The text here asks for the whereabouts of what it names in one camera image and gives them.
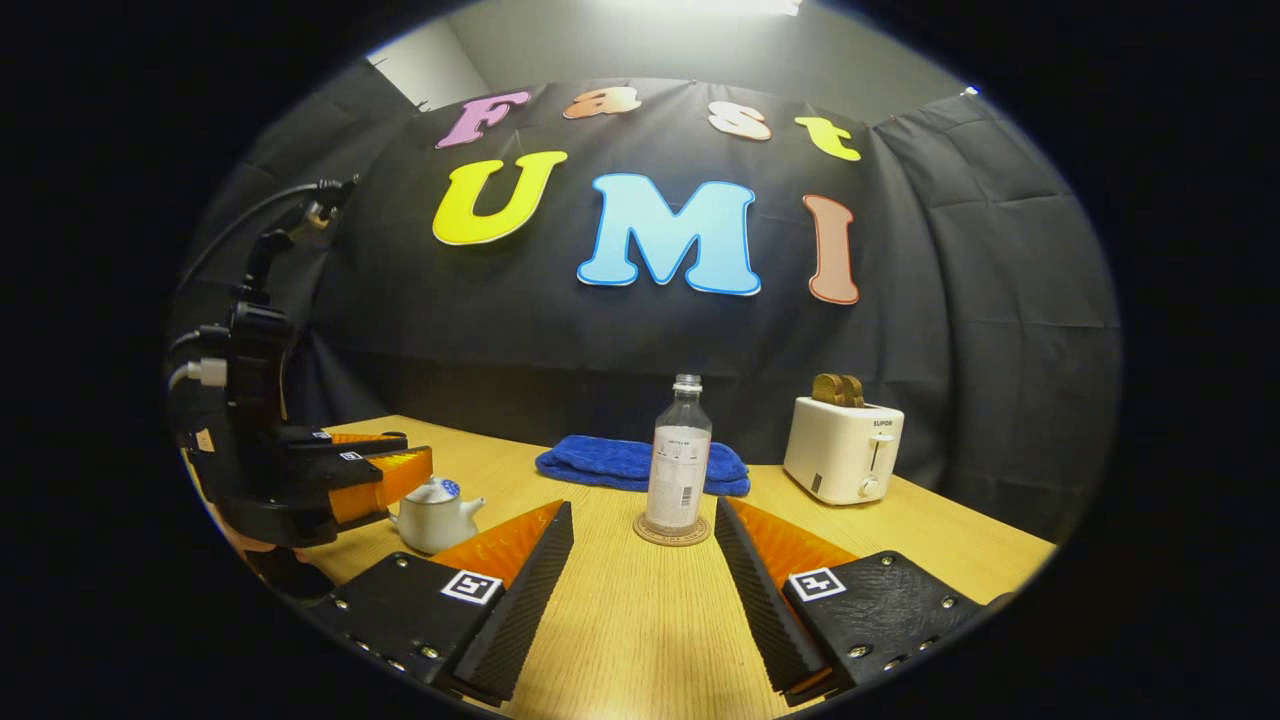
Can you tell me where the ceiling light panel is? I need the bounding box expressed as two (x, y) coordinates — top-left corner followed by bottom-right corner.
(618, 0), (807, 18)

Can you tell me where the white toaster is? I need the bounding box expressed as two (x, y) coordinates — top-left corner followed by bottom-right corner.
(782, 395), (907, 508)

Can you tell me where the blue towel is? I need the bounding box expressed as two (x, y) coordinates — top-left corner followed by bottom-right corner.
(534, 433), (752, 499)

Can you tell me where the white ceramic teacup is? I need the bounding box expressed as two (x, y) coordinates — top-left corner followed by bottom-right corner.
(389, 477), (488, 557)

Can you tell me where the white cable plug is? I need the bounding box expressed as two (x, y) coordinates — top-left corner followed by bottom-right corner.
(167, 357), (230, 392)

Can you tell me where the black cable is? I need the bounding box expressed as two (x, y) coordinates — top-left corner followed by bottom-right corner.
(175, 176), (361, 293)

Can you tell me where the black backdrop cloth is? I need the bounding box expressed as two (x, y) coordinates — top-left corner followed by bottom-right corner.
(170, 45), (1123, 546)

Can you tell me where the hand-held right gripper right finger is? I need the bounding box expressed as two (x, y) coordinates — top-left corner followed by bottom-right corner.
(712, 496), (988, 707)

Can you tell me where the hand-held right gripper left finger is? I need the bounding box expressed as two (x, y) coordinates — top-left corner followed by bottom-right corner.
(309, 500), (577, 706)

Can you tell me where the clear plastic water bottle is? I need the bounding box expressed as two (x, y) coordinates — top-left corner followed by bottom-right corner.
(642, 373), (715, 539)

